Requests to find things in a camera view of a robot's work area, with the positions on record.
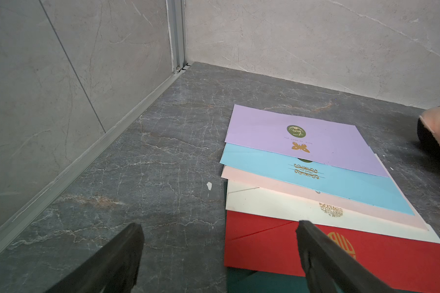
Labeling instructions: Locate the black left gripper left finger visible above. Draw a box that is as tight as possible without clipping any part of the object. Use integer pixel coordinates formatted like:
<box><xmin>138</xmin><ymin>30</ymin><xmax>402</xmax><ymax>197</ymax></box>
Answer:
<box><xmin>47</xmin><ymin>223</ymin><xmax>144</xmax><ymax>293</ymax></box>

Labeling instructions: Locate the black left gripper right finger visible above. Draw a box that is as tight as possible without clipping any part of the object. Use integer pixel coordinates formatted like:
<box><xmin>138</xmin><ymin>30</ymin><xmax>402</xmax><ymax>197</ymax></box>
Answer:
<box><xmin>296</xmin><ymin>220</ymin><xmax>394</xmax><ymax>293</ymax></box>

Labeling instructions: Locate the red envelope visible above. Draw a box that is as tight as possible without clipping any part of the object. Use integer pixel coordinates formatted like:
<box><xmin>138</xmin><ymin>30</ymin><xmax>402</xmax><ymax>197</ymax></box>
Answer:
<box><xmin>224</xmin><ymin>211</ymin><xmax>440</xmax><ymax>293</ymax></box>

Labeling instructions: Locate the dark green envelope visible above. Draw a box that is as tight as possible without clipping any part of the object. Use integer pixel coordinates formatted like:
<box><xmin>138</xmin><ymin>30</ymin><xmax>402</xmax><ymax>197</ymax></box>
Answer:
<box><xmin>226</xmin><ymin>267</ymin><xmax>419</xmax><ymax>293</ymax></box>

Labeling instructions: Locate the light blue envelope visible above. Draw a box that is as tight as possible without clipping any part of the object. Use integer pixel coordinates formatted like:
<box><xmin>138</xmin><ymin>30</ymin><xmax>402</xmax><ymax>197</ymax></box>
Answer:
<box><xmin>220</xmin><ymin>144</ymin><xmax>414</xmax><ymax>216</ymax></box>

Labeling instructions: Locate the pink envelope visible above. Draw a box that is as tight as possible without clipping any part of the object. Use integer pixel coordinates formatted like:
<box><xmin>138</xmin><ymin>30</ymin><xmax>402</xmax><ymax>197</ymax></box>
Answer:
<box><xmin>221</xmin><ymin>166</ymin><xmax>425</xmax><ymax>228</ymax></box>

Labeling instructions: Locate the cream white envelope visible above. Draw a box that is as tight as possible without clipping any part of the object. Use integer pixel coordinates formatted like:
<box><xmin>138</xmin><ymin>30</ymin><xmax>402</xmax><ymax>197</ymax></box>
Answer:
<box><xmin>226</xmin><ymin>180</ymin><xmax>440</xmax><ymax>244</ymax></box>

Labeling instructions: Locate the purple envelope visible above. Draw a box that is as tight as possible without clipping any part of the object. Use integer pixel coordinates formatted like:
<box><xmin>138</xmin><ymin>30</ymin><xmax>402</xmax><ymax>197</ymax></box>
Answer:
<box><xmin>225</xmin><ymin>105</ymin><xmax>386</xmax><ymax>177</ymax></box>

